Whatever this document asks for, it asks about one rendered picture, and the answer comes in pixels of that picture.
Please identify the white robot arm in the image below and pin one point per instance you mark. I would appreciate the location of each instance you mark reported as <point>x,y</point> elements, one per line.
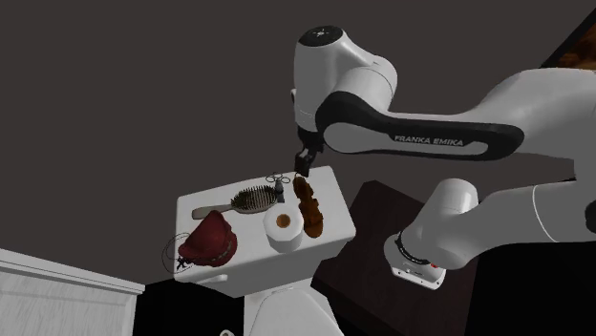
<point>535,107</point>

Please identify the dark brown robot stand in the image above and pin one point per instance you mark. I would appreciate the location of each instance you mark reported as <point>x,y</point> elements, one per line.
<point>368,279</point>

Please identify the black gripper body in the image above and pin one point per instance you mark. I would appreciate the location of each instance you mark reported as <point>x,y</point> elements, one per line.
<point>306,151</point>

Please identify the grey hairbrush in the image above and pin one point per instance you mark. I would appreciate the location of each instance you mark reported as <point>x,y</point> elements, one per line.
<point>251,200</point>

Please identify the white bathtub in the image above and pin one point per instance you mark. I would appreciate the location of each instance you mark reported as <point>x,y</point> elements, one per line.
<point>60,298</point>

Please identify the wooden framed wall picture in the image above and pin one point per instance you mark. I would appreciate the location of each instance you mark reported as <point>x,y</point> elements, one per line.
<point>577,49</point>

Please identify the brown sandal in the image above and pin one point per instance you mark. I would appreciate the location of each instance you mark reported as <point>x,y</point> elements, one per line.
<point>310,209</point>

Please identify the white toilet paper roll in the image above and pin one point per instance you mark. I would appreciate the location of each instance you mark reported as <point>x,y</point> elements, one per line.
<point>282,231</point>

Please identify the red felt hat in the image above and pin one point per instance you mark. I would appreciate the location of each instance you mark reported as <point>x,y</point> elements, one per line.
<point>212,239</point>

